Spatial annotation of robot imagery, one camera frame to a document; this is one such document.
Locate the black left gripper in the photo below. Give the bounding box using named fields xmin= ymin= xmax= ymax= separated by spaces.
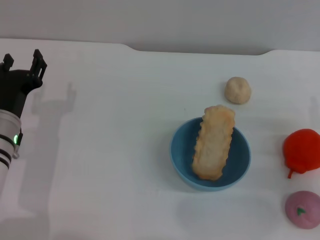
xmin=0 ymin=48 xmax=48 ymax=119

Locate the blue bowl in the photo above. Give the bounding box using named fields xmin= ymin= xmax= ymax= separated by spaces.
xmin=170 ymin=117 xmax=252 ymax=193

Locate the long ridged orange bread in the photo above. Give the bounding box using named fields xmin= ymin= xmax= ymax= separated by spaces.
xmin=191 ymin=104 xmax=236 ymax=181

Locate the round beige bun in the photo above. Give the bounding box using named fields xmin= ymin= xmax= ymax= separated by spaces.
xmin=224 ymin=76 xmax=252 ymax=105

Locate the red pepper toy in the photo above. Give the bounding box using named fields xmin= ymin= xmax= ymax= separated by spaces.
xmin=282 ymin=128 xmax=320 ymax=179

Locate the pink bun with green leaf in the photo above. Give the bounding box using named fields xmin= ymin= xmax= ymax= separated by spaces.
xmin=285 ymin=190 xmax=320 ymax=230

